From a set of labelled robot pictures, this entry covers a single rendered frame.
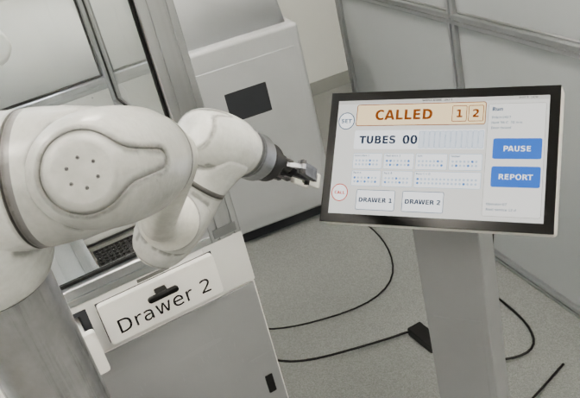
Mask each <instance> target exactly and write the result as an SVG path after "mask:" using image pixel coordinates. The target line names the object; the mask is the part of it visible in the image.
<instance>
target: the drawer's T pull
mask: <svg viewBox="0 0 580 398"><path fill-rule="evenodd" d="M178 291H179V287H178V286H176V285H174V286H172V287H170V288H166V286H165V285H162V286H160V287H158V288H156V289H154V293H155V295H153V296H150V297H149V298H148V302H149V303H150V304H152V303H154V302H156V301H158V300H161V299H163V298H165V297H167V296H168V295H170V294H174V293H176V292H178Z"/></svg>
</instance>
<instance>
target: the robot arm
mask: <svg viewBox="0 0 580 398"><path fill-rule="evenodd" d="M317 171H318V170H317V169H316V168H315V167H314V166H312V165H311V164H309V163H307V160H304V159H303V160H300V161H298V163H294V162H293V160H291V159H288V158H287V157H286V156H284V155H283V153H282V151H281V149H280V148H279V147H278V146H277V145H276V144H274V143H273V142H272V140H271V139H270V138H269V137H267V136H265V135H263V134H262V133H260V132H258V131H256V130H254V129H253V128H252V127H251V126H250V125H249V124H248V123H246V122H245V121H243V120H242V119H241V118H239V117H237V116H234V115H232V114H230V113H227V112H225V111H219V110H215V109H209V108H198V109H194V110H191V111H188V112H187V113H186V114H185V115H184V116H183V117H182V118H181V119H180V120H179V121H178V123H176V122H175V121H173V120H172V119H170V118H168V117H165V116H163V115H162V114H160V113H158V112H156V111H153V110H150V109H148V108H144V107H139V106H132V105H107V106H99V107H95V106H90V105H53V106H37V107H28V108H21V109H14V110H6V111H0V390H1V391H2V393H3V395H4V397H5V398H111V396H110V393H109V391H108V389H107V388H106V386H105V383H104V380H103V378H102V377H101V375H100V373H99V371H98V367H97V365H96V364H95V362H94V360H93V358H92V355H91V353H90V351H89V349H88V347H87V345H86V343H85V340H84V338H83V336H82V334H81V332H80V330H79V327H78V325H77V323H76V321H75V319H74V317H73V314H72V312H71V310H70V308H69V306H68V305H67V303H66V299H65V297H64V295H63V293H62V292H61V290H60V286H59V284H58V282H57V281H56V279H55V277H54V274H53V271H52V269H51V266H52V262H53V259H54V246H58V245H62V244H65V243H71V242H74V241H77V240H80V239H83V238H87V237H91V236H94V235H97V234H99V233H102V232H105V231H109V230H111V229H114V228H118V227H122V226H125V225H128V224H133V223H135V222H136V226H135V229H134V232H133V240H132V243H133V249H134V251H135V253H136V255H137V257H138V258H139V259H140V260H141V261H142V262H144V263H145V264H147V265H148V266H150V267H152V268H171V267H172V266H174V265H175V264H177V263H179V262H180V261H182V260H183V259H184V258H185V257H186V256H187V255H188V254H189V253H190V252H191V251H192V249H193V248H194V247H195V245H196V244H197V243H198V241H199V240H200V238H201V237H202V236H203V235H204V233H205V231H206V229H207V227H208V226H209V224H210V222H211V221H212V219H213V217H214V216H215V214H216V212H217V209H218V207H219V205H220V203H221V201H222V199H223V198H224V196H225V194H226V193H227V192H228V191H229V190H230V189H231V188H232V186H233V185H234V184H235V183H236V182H237V181H238V180H239V179H241V178H243V179H245V180H250V181H256V180H260V181H270V180H272V179H274V180H281V179H283V180H285V181H291V182H292V183H294V184H296V185H299V186H302V187H304V188H308V186H313V187H315V188H319V187H320V178H321V175H320V174H317Z"/></svg>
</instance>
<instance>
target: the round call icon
mask: <svg viewBox="0 0 580 398"><path fill-rule="evenodd" d="M348 193H349V183H331V200H330V201H337V202H348Z"/></svg>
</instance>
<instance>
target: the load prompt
mask: <svg viewBox="0 0 580 398"><path fill-rule="evenodd" d="M486 112H487V101H475V102H444V103H413V104H358V105H357V113H356V126H410V125H480V124H486Z"/></svg>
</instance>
